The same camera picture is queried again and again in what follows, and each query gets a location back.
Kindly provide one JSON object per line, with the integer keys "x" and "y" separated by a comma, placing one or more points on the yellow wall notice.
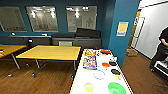
{"x": 122, "y": 28}

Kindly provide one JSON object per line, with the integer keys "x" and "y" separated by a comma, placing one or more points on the yellow air hockey table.
{"x": 100, "y": 86}

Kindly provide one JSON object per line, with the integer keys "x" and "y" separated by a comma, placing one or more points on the dark grey sofa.
{"x": 80, "y": 38}

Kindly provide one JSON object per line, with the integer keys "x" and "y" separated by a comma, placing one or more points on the yellow wooden table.
{"x": 50, "y": 52}
{"x": 10, "y": 49}

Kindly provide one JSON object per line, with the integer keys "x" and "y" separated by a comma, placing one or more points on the black paddle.
{"x": 112, "y": 63}
{"x": 115, "y": 71}

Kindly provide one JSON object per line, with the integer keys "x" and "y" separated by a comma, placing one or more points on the red black striker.
{"x": 106, "y": 51}

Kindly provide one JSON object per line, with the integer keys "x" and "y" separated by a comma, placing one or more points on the brown cardboard box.
{"x": 132, "y": 52}

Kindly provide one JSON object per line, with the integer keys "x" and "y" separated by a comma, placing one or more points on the green plastic bowl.
{"x": 116, "y": 88}

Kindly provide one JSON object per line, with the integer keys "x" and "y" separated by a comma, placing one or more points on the person in black shirt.
{"x": 161, "y": 46}

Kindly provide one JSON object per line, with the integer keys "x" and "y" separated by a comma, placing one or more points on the colourful game box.
{"x": 90, "y": 62}

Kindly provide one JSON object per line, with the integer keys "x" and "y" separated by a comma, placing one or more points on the small yellow bowl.
{"x": 88, "y": 87}

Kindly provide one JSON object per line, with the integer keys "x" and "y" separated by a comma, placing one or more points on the interior glass window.
{"x": 81, "y": 19}
{"x": 11, "y": 19}
{"x": 42, "y": 19}

